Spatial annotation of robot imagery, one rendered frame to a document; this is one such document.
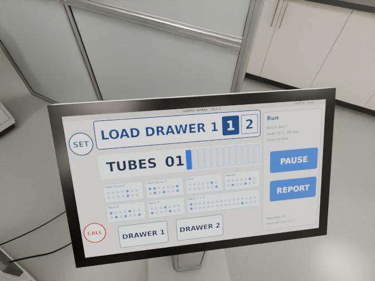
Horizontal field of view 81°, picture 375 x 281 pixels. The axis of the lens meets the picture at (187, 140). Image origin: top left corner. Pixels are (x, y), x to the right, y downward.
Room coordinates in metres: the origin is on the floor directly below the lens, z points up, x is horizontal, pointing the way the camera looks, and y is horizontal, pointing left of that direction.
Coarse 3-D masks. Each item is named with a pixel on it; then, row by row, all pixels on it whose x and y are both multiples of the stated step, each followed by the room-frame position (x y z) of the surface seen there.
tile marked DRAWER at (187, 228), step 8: (200, 216) 0.16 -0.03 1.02; (208, 216) 0.16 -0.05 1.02; (216, 216) 0.16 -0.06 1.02; (176, 224) 0.14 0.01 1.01; (184, 224) 0.15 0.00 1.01; (192, 224) 0.15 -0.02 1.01; (200, 224) 0.15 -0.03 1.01; (208, 224) 0.15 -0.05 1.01; (216, 224) 0.15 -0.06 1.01; (176, 232) 0.13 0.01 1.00; (184, 232) 0.13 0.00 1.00; (192, 232) 0.13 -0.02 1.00; (200, 232) 0.14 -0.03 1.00; (208, 232) 0.14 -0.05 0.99; (216, 232) 0.14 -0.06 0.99
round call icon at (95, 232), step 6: (90, 222) 0.13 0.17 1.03; (96, 222) 0.14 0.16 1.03; (102, 222) 0.14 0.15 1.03; (84, 228) 0.13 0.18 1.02; (90, 228) 0.13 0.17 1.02; (96, 228) 0.13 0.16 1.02; (102, 228) 0.13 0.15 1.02; (84, 234) 0.12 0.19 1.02; (90, 234) 0.12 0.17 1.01; (96, 234) 0.12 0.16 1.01; (102, 234) 0.12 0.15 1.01; (84, 240) 0.11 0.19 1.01; (90, 240) 0.11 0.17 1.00; (96, 240) 0.11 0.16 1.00; (102, 240) 0.11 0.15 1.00
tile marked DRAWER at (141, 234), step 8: (136, 224) 0.14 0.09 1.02; (144, 224) 0.14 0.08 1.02; (152, 224) 0.14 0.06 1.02; (160, 224) 0.14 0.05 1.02; (120, 232) 0.13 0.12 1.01; (128, 232) 0.13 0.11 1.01; (136, 232) 0.13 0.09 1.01; (144, 232) 0.13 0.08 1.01; (152, 232) 0.13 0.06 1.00; (160, 232) 0.13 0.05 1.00; (168, 232) 0.13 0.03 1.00; (120, 240) 0.11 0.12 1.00; (128, 240) 0.12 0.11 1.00; (136, 240) 0.12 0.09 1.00; (144, 240) 0.12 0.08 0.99; (152, 240) 0.12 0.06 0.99; (160, 240) 0.12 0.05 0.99; (168, 240) 0.12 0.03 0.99; (120, 248) 0.10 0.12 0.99
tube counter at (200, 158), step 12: (240, 144) 0.26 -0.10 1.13; (252, 144) 0.26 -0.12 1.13; (168, 156) 0.23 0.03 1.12; (180, 156) 0.23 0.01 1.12; (192, 156) 0.23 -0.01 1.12; (204, 156) 0.24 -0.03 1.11; (216, 156) 0.24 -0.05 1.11; (228, 156) 0.24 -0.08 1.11; (240, 156) 0.24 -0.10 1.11; (252, 156) 0.25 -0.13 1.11; (168, 168) 0.22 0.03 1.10; (180, 168) 0.22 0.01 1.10; (192, 168) 0.22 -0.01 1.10; (204, 168) 0.22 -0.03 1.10
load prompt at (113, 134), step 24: (96, 120) 0.26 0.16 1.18; (120, 120) 0.26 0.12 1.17; (144, 120) 0.27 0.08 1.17; (168, 120) 0.27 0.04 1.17; (192, 120) 0.28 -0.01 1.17; (216, 120) 0.28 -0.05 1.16; (240, 120) 0.29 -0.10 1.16; (96, 144) 0.23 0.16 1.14; (120, 144) 0.24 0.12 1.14; (144, 144) 0.24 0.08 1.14
